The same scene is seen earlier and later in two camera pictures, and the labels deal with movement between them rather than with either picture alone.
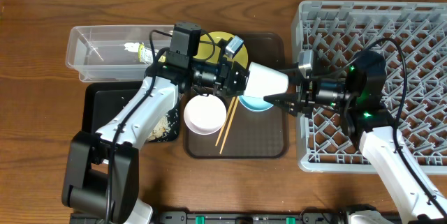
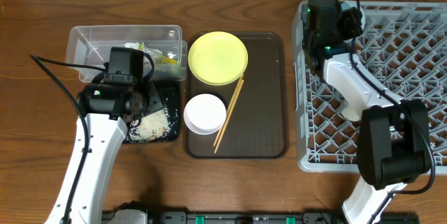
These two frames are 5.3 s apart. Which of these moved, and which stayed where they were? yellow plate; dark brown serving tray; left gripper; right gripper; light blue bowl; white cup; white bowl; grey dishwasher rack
Moved: left gripper; right gripper; light blue bowl; white cup
Stayed: yellow plate; white bowl; dark brown serving tray; grey dishwasher rack
